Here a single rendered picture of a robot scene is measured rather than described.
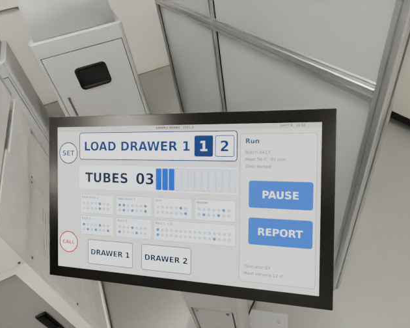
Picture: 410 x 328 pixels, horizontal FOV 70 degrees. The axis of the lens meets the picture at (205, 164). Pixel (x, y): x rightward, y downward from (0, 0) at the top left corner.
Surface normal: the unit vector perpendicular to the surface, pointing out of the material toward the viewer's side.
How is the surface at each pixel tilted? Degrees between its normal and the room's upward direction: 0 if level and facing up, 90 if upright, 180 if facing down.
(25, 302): 90
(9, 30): 90
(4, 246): 90
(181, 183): 50
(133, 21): 90
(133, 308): 0
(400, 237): 0
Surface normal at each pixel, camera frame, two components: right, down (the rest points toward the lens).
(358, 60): -0.90, 0.38
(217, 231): -0.25, 0.02
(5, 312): 0.44, 0.53
